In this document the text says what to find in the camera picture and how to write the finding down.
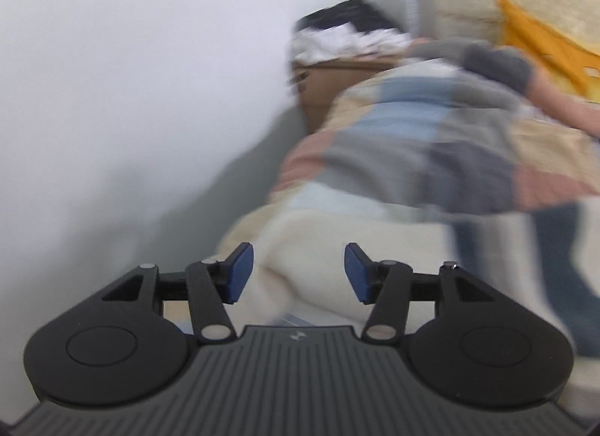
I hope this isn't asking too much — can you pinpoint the white navy striped fluffy blanket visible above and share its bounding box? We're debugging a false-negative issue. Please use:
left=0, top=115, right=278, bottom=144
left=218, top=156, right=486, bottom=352
left=248, top=200, right=600, bottom=362

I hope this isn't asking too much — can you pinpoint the white clothes pile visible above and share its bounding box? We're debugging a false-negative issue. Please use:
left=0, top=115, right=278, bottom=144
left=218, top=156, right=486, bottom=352
left=291, top=23, right=413, bottom=65

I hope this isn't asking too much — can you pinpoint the black clothes pile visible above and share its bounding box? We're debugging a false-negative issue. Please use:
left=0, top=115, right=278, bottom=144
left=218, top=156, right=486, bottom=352
left=295, top=0, right=404, bottom=33

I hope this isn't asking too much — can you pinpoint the patchwork pastel duvet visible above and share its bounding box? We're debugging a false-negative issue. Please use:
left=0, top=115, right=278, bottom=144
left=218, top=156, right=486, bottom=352
left=217, top=38, right=599, bottom=254

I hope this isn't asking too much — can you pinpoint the wooden bedside table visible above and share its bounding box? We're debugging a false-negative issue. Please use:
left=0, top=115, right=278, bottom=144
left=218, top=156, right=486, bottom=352
left=292, top=55, right=401, bottom=133

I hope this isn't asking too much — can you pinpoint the orange crown pillow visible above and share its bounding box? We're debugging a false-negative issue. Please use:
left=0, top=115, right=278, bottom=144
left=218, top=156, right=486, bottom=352
left=495, top=0, right=599, bottom=104

